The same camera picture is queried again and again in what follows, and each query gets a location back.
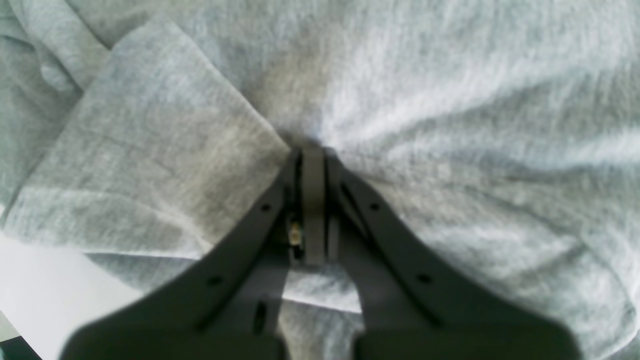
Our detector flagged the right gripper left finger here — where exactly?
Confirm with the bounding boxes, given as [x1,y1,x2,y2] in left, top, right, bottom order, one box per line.
[61,149,304,360]

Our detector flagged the grey T-shirt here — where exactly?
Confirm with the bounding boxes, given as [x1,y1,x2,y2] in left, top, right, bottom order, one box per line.
[1,0,639,360]

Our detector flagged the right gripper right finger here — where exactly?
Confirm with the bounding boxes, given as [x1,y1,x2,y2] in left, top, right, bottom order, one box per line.
[315,148,579,360]

